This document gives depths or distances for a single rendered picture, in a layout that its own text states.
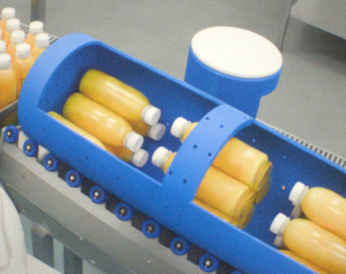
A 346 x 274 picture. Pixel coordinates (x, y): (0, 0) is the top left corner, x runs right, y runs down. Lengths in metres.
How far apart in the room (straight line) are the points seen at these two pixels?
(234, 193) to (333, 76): 2.80
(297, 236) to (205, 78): 0.74
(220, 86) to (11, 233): 1.01
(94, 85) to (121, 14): 2.69
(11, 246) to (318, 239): 0.57
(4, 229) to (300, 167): 0.71
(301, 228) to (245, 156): 0.18
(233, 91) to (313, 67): 2.24
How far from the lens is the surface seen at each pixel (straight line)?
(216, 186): 1.17
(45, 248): 1.77
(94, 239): 1.43
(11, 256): 0.86
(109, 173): 1.24
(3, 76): 1.56
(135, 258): 1.38
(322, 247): 1.13
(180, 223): 1.19
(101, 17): 4.03
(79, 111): 1.40
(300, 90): 3.66
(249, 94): 1.74
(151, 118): 1.35
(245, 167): 1.18
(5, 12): 1.77
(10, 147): 1.54
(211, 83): 1.73
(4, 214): 0.84
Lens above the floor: 1.94
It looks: 39 degrees down
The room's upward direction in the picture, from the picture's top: 9 degrees clockwise
